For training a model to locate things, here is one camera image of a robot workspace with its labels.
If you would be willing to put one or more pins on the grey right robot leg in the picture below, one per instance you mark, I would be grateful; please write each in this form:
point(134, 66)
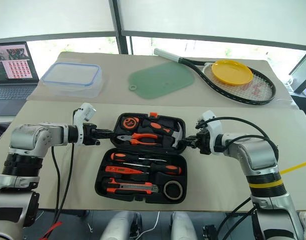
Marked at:
point(185, 225)

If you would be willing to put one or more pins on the dark window frame post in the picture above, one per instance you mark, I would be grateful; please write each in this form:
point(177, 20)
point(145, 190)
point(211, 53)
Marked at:
point(121, 37)

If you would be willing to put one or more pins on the black table frame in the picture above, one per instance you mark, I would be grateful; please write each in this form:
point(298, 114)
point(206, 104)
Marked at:
point(78, 213)

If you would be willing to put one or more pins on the black electrical tape roll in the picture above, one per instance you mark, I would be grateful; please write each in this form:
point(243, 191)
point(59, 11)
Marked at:
point(165, 190)

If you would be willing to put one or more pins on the white mug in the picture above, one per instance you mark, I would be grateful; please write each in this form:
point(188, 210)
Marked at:
point(290, 80)

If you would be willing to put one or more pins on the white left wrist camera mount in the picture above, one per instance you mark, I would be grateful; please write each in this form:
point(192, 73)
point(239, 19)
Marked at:
point(84, 110)

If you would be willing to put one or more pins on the orange black utility knife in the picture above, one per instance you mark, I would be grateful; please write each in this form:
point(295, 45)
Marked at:
point(132, 186)

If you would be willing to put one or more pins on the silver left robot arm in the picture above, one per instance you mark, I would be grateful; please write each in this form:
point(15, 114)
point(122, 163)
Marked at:
point(30, 135)

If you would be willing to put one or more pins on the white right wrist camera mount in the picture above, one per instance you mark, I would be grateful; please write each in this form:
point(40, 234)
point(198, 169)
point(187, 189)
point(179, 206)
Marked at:
point(214, 125)

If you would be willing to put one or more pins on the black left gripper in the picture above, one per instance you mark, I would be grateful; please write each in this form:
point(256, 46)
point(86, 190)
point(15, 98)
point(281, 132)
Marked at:
point(90, 135)

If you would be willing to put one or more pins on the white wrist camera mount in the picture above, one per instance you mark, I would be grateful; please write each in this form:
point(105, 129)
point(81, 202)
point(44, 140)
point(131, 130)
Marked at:
point(84, 110)
point(214, 125)

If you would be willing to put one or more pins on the yellow strip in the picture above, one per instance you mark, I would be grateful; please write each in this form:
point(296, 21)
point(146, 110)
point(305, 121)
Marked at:
point(297, 167)

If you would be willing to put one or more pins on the grey robot leg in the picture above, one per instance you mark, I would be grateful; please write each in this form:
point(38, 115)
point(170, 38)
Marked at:
point(117, 225)
point(185, 225)

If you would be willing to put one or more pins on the grey left robot leg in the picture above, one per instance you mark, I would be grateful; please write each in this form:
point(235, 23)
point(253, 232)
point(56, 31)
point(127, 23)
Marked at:
point(117, 225)

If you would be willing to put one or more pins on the yellow plastic plate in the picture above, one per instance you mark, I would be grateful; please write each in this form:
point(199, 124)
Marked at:
point(231, 71)

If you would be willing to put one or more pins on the black tennis racket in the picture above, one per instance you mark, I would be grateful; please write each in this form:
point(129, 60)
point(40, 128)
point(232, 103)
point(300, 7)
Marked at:
point(167, 55)

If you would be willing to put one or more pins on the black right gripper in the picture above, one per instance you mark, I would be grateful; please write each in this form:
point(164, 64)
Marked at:
point(205, 142)

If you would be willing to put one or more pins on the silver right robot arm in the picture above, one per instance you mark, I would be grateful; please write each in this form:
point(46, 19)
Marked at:
point(260, 155)

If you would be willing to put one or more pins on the beige table cover sheet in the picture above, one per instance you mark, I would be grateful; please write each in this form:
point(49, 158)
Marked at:
point(217, 180)
point(112, 75)

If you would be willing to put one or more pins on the white roller blind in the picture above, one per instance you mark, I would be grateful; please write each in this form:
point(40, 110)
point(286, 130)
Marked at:
point(55, 15)
point(217, 15)

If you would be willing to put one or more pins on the clear container with blue lid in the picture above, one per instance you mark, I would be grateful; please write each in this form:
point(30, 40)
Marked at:
point(70, 75)

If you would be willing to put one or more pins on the orange black tape measure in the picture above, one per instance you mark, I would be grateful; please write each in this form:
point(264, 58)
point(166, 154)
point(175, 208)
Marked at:
point(129, 122)

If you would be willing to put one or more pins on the green cutting board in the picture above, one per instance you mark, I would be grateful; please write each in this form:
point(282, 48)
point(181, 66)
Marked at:
point(162, 78)

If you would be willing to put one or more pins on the open grey laptop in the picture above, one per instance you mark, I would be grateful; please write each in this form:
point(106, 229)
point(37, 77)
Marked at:
point(10, 62)

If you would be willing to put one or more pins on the black plastic tool case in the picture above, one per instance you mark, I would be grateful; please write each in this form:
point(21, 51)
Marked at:
point(159, 178)

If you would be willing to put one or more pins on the dark framed monitor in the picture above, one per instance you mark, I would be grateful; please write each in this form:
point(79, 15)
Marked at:
point(302, 75)

